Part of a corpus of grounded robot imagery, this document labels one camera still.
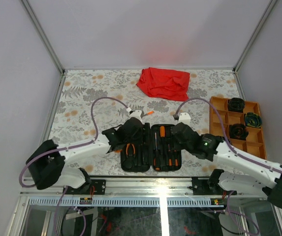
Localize orange handled pliers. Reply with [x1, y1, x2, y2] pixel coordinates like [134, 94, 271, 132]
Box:
[125, 143, 136, 158]

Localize orange handled precision screwdriver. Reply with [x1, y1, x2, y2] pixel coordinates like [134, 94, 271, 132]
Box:
[174, 150, 179, 166]

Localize orange handled small saw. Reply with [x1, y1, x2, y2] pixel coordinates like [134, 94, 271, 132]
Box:
[143, 111, 155, 117]

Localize black plastic tool case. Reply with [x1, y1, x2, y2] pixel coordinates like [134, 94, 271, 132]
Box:
[120, 123, 182, 173]

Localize small orange black screwdriver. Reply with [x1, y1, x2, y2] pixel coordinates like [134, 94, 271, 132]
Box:
[167, 144, 172, 166]

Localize black orange large screwdriver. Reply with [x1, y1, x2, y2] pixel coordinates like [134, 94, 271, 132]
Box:
[154, 132, 160, 171]

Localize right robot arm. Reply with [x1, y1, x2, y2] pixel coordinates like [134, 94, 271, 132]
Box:
[171, 122, 282, 209]

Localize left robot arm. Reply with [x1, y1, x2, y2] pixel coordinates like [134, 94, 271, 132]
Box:
[26, 117, 143, 194]

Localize floral patterned table mat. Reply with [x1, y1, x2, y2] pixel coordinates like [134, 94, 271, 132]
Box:
[38, 69, 264, 177]

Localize red cloth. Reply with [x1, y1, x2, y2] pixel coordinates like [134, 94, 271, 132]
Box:
[137, 67, 190, 101]

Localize orange wooden divided tray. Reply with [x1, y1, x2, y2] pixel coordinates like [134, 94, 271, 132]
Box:
[209, 96, 267, 159]

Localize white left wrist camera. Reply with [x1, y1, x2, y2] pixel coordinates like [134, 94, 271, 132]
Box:
[126, 107, 144, 122]

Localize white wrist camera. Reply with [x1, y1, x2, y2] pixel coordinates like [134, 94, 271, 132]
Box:
[126, 107, 144, 122]
[173, 113, 191, 125]

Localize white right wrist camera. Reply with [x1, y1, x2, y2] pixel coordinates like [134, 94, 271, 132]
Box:
[173, 113, 191, 125]

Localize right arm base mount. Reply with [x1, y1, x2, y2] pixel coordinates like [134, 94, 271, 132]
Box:
[190, 177, 232, 196]

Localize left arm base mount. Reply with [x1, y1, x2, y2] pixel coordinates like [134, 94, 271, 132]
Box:
[66, 179, 106, 196]

